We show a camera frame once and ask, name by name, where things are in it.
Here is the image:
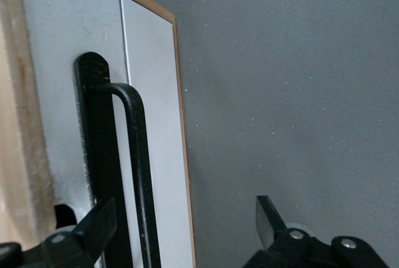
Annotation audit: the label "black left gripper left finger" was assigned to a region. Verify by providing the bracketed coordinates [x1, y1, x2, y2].
[0, 196, 118, 268]

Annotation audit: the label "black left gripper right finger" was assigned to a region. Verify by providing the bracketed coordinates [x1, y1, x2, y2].
[246, 195, 389, 268]

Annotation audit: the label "wooden drawer cabinet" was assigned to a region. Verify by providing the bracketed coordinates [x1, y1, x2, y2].
[0, 0, 198, 268]

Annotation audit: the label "black metal drawer handle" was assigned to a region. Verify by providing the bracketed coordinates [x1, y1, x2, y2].
[74, 51, 163, 268]

